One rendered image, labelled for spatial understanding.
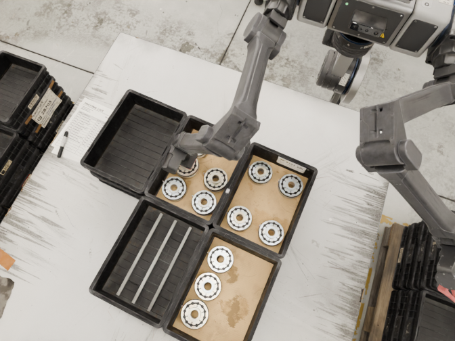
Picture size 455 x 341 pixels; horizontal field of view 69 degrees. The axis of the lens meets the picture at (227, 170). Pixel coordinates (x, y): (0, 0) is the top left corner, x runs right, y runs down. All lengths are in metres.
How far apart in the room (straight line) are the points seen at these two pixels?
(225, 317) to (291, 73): 1.97
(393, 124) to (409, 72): 2.38
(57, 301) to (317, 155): 1.33
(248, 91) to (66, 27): 2.58
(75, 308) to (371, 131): 1.33
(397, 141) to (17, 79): 2.14
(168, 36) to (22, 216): 1.84
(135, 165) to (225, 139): 0.81
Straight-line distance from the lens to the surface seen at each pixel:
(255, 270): 1.39
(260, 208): 1.42
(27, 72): 2.42
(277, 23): 1.03
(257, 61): 0.90
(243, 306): 1.38
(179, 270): 1.39
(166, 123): 1.58
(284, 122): 1.74
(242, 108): 0.76
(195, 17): 3.09
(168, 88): 1.83
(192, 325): 1.36
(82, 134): 1.81
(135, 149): 1.55
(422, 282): 2.00
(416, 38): 1.16
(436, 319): 2.13
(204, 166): 1.47
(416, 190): 0.84
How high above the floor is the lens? 2.21
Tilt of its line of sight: 70 degrees down
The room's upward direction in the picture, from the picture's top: 3 degrees clockwise
